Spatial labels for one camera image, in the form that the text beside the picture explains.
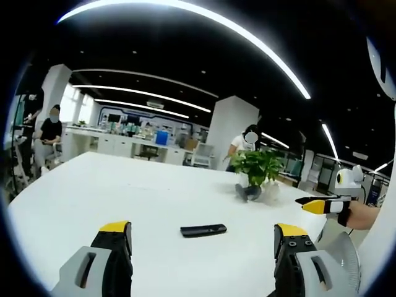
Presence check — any white mesh office chair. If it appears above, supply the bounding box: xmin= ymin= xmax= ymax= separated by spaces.
xmin=192 ymin=142 xmax=216 ymax=168

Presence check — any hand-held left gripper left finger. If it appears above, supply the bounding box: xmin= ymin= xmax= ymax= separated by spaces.
xmin=51 ymin=220 xmax=134 ymax=297

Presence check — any black remote control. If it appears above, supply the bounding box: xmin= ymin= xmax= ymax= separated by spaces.
xmin=180 ymin=223 xmax=228 ymax=238

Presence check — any person's right hand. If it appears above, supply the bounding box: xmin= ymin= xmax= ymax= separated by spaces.
xmin=348 ymin=205 xmax=382 ymax=230

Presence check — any long white counter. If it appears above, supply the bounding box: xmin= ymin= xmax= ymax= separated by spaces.
xmin=61 ymin=126 xmax=194 ymax=166

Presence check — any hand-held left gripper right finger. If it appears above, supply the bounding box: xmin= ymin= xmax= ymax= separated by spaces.
xmin=267 ymin=223 xmax=341 ymax=297

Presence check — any long ceiling light strip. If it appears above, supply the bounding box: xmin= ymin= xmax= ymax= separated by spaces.
xmin=56 ymin=0 xmax=312 ymax=100

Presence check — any white worn device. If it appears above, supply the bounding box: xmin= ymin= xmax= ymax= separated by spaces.
xmin=366 ymin=36 xmax=396 ymax=101

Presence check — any green potted plant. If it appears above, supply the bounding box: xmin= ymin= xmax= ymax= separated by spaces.
xmin=222 ymin=149 xmax=286 ymax=196

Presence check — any blue box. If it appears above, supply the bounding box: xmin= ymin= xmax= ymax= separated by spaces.
xmin=155 ymin=130 xmax=170 ymax=146

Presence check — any dark blue figurine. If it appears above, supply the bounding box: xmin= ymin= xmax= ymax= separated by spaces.
xmin=235 ymin=183 xmax=262 ymax=204

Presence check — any black office chair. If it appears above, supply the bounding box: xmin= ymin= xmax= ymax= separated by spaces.
xmin=137 ymin=146 xmax=160 ymax=161

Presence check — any clear glass ornament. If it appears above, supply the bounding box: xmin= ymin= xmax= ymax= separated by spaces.
xmin=262 ymin=181 xmax=282 ymax=205

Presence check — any grey mesh office chair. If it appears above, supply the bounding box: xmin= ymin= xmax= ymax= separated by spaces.
xmin=316 ymin=231 xmax=362 ymax=294

